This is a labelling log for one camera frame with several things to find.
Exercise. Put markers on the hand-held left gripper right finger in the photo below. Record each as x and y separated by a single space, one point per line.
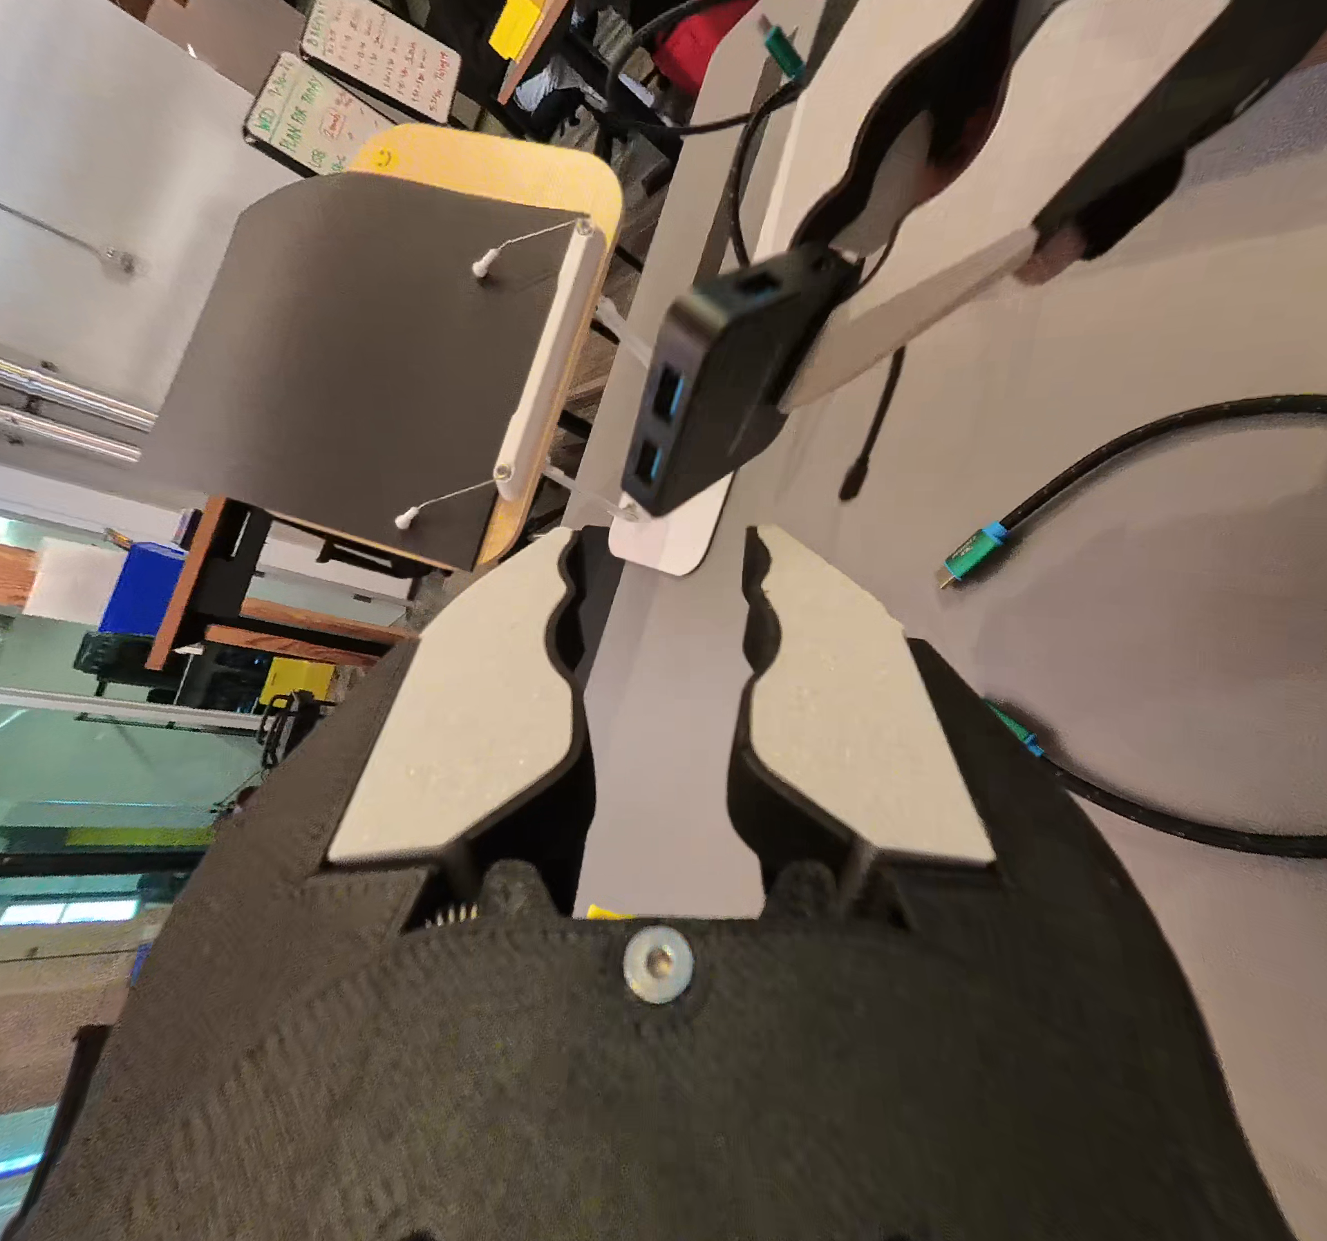
860 722

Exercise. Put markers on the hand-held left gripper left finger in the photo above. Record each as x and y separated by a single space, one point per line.
466 722

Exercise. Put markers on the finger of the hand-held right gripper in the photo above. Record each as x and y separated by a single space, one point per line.
871 60
1037 122

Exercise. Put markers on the black port adapter box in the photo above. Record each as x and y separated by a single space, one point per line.
715 380

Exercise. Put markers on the person's right hand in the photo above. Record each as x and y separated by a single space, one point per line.
1098 229

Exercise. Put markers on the red bin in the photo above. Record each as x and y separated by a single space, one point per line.
705 28

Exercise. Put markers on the blue storage crate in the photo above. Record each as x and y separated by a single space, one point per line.
140 588

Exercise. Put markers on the white bar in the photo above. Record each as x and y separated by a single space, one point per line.
543 370

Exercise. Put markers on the black tilted board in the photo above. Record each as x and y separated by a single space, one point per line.
331 350

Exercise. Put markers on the whiteboard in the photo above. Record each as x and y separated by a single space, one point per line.
383 48
316 116

